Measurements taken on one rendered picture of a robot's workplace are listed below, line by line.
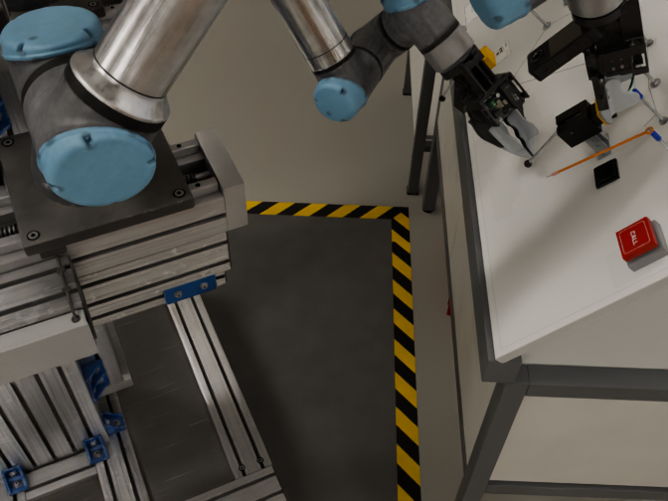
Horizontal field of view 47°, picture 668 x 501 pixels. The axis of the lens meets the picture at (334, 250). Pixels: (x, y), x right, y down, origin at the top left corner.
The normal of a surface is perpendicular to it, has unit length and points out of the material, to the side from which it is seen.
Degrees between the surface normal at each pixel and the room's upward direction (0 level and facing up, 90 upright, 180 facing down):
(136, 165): 96
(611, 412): 90
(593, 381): 0
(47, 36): 8
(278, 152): 0
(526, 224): 49
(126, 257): 90
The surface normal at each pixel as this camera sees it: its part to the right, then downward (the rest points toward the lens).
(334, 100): -0.41, 0.69
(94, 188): 0.34, 0.78
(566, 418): -0.04, 0.76
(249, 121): 0.02, -0.65
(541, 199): -0.74, -0.46
